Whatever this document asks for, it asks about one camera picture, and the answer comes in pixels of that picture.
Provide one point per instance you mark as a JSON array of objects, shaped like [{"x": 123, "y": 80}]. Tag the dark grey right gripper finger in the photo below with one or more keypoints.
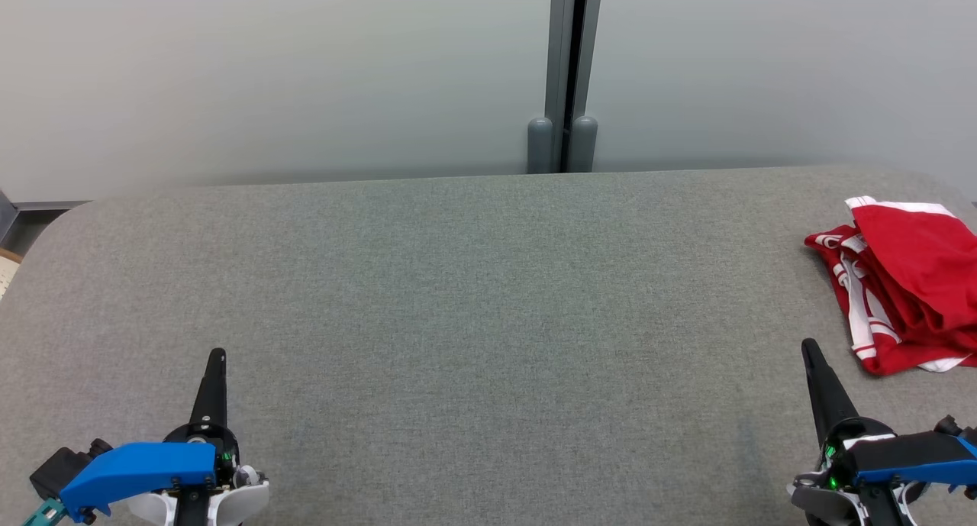
[{"x": 828, "y": 404}]

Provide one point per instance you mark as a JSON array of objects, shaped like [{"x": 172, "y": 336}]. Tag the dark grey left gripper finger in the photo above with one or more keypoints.
[{"x": 212, "y": 396}]

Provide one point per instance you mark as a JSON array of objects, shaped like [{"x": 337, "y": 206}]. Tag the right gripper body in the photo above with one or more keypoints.
[{"x": 832, "y": 503}]

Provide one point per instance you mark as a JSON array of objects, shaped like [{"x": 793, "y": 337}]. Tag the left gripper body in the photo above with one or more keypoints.
[{"x": 229, "y": 503}]

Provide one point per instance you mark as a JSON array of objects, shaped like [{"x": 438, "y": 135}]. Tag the red jersey with black numbers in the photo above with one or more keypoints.
[{"x": 893, "y": 354}]

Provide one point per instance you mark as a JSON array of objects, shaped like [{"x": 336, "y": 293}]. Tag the grey partition foot cap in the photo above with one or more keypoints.
[
  {"x": 540, "y": 148},
  {"x": 584, "y": 146}
]

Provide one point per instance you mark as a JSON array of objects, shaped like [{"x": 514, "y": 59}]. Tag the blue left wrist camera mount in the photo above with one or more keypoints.
[{"x": 137, "y": 465}]

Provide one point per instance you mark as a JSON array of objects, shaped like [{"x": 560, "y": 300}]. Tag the teal left camera connector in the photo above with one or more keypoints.
[{"x": 42, "y": 514}]

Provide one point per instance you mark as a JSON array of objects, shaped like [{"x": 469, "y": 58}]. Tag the grey partition base rail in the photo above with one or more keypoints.
[{"x": 53, "y": 204}]

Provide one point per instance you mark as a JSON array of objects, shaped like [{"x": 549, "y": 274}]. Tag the grey metal partition post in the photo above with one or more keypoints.
[{"x": 559, "y": 53}]

